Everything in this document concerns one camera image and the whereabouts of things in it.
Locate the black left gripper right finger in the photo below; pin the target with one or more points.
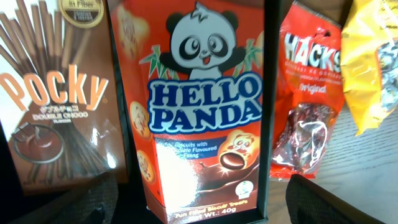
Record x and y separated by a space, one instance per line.
308 203

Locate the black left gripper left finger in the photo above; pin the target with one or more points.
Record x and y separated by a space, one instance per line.
93 202

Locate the brown Pocky box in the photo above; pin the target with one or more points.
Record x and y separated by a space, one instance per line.
59 94

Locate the red Hacks candy bag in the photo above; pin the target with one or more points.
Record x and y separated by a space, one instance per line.
309 93

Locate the red Hello Panda box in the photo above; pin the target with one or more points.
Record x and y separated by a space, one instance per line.
192 75

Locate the yellow Hacks candy bag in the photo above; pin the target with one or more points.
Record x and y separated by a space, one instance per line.
369 61

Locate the dark green open gift box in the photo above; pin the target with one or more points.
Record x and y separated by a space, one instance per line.
141 213

